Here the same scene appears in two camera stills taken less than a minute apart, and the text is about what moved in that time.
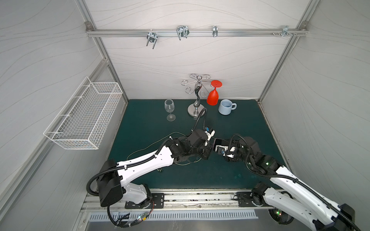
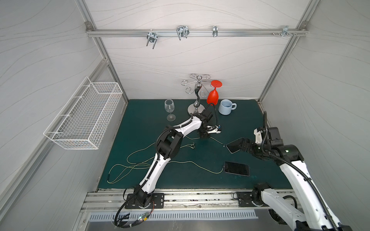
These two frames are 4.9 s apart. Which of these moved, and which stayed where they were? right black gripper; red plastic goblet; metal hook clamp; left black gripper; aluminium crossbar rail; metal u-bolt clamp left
Moved: right black gripper; left black gripper
Stayed: metal u-bolt clamp left; metal hook clamp; aluminium crossbar rail; red plastic goblet
